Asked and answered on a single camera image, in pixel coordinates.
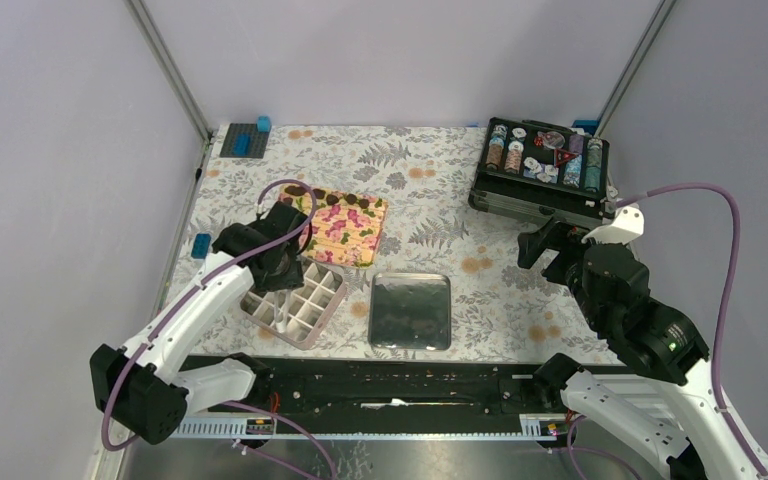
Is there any black poker chip case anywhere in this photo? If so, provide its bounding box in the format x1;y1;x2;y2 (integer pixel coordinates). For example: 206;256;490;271
468;117;616;229

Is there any blue block behind case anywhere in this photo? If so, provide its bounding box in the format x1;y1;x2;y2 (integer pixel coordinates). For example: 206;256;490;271
572;119;600;135

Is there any pink divided chocolate box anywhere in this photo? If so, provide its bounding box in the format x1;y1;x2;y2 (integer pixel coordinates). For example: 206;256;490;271
239;258;347;350

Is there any grey lego baseplate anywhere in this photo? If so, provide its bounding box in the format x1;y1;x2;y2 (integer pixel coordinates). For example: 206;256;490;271
219;123;270;159

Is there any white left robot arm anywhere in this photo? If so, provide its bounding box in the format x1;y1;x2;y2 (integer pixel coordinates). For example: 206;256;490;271
89;202;312;451

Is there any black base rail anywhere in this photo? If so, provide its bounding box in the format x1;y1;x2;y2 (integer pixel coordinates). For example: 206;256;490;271
242;357;568;435

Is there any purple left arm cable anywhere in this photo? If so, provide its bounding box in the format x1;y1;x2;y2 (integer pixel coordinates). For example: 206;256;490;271
100;178;339;480

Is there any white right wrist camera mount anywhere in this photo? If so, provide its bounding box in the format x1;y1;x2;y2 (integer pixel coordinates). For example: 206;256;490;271
582;204;645;245

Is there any floral rectangular tray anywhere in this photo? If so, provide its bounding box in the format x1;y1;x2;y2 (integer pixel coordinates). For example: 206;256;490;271
279;186;389;268

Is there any silver metal tin lid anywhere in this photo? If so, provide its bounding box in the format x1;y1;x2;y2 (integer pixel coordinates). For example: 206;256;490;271
368;272;452;351

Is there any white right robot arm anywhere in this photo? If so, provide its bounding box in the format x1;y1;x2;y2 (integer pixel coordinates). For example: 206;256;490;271
517;208;768;479

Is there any blue lego brick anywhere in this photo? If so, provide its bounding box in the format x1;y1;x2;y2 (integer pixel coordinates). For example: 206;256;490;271
231;134;251;157
256;115;272;133
191;232;212;260

